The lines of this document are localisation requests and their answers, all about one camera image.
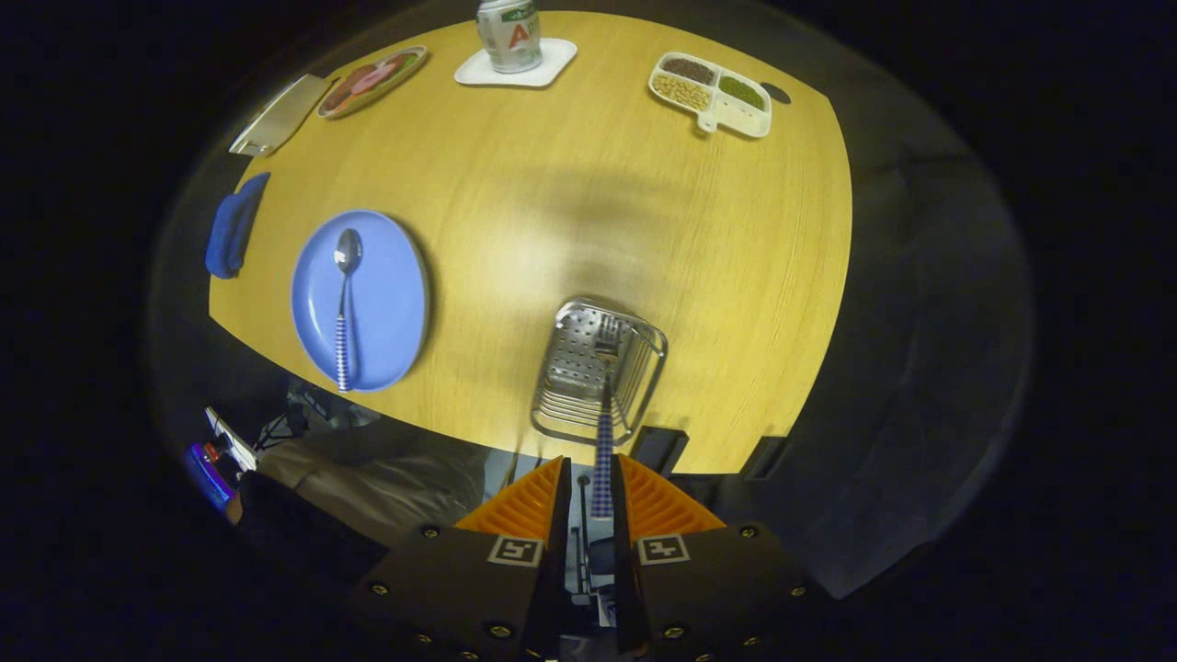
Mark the white toaster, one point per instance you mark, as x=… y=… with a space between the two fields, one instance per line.
x=280 y=115

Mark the glowing screen device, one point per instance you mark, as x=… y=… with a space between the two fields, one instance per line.
x=207 y=473

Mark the white divided dish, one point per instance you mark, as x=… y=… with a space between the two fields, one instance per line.
x=710 y=92

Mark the blue round plate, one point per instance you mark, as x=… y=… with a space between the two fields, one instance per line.
x=386 y=294

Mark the blue folded cloth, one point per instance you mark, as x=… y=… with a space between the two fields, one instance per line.
x=232 y=225

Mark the white flat board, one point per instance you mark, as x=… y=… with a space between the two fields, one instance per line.
x=230 y=439

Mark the oval plate of food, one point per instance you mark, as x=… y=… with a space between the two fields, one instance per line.
x=372 y=81

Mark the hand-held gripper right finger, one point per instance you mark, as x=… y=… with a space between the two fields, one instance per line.
x=717 y=588

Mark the person's beige trousers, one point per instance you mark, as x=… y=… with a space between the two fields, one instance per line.
x=368 y=478

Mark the clear plastic bottle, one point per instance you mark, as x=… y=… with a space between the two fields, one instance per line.
x=508 y=35

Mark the white square coaster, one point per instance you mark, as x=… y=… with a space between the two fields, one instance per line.
x=552 y=62

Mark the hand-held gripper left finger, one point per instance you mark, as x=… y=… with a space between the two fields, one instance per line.
x=460 y=588

